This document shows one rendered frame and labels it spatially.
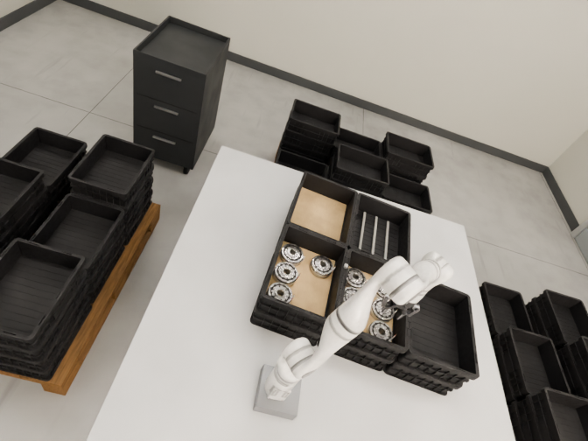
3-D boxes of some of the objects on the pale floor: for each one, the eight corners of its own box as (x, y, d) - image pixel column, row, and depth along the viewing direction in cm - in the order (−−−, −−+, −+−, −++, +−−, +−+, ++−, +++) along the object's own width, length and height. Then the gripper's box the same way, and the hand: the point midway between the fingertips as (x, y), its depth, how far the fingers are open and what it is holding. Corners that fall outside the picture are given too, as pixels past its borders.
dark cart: (190, 182, 298) (205, 76, 234) (131, 164, 293) (131, 50, 229) (213, 137, 341) (230, 38, 277) (162, 120, 336) (169, 15, 272)
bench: (433, 555, 186) (542, 550, 136) (98, 484, 167) (82, 447, 117) (409, 283, 297) (464, 225, 247) (206, 220, 278) (221, 145, 228)
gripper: (391, 294, 133) (370, 316, 144) (430, 309, 134) (407, 330, 145) (392, 276, 138) (372, 299, 150) (430, 291, 139) (408, 312, 151)
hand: (391, 312), depth 146 cm, fingers open, 5 cm apart
